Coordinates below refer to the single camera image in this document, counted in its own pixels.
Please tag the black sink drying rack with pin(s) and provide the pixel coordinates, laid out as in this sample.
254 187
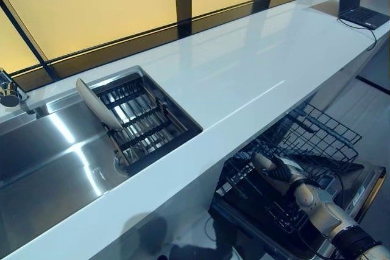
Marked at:
143 126

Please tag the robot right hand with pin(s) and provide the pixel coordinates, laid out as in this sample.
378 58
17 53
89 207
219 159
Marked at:
281 170

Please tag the stainless steel sink basin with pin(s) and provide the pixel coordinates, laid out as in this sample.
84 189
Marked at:
55 162

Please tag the beige rectangular mat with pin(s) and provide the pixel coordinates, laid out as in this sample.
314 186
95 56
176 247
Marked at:
324 8

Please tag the dark dishwasher plate rack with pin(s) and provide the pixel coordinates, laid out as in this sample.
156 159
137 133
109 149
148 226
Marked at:
253 199

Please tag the chrome gooseneck faucet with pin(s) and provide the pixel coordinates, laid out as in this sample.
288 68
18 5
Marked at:
7 89

